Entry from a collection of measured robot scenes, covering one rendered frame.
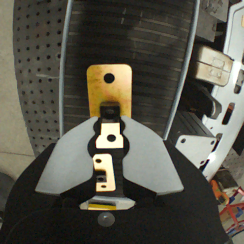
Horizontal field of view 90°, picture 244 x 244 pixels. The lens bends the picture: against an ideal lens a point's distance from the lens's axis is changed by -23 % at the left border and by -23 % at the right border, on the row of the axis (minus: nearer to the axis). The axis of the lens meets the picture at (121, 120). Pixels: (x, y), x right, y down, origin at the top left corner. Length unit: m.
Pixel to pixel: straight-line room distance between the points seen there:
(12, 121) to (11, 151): 0.48
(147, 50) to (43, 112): 0.65
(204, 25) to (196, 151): 0.24
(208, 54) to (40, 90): 0.65
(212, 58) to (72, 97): 0.24
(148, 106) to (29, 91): 0.64
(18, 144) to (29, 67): 1.43
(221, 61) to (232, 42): 0.14
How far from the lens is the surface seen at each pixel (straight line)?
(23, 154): 2.12
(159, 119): 0.20
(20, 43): 0.75
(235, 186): 0.74
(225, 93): 0.45
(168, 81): 0.18
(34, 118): 0.81
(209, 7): 0.31
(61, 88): 0.18
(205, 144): 0.33
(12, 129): 1.96
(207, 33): 0.28
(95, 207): 0.34
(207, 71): 0.30
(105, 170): 0.24
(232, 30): 0.45
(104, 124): 0.15
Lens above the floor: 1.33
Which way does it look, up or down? 62 degrees down
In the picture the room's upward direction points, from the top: 174 degrees clockwise
